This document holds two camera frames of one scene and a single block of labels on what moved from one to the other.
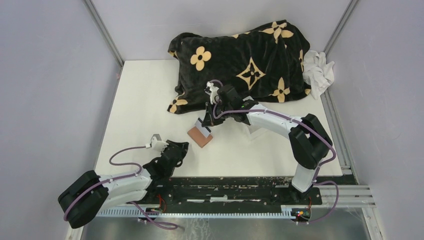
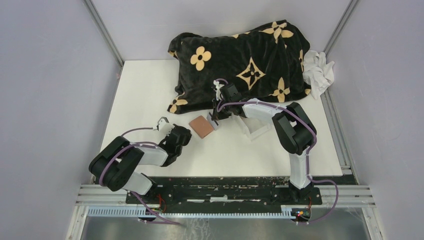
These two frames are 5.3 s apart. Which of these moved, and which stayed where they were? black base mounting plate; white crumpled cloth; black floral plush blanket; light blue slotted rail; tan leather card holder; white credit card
Moved: tan leather card holder; white credit card
Stayed: black base mounting plate; white crumpled cloth; light blue slotted rail; black floral plush blanket
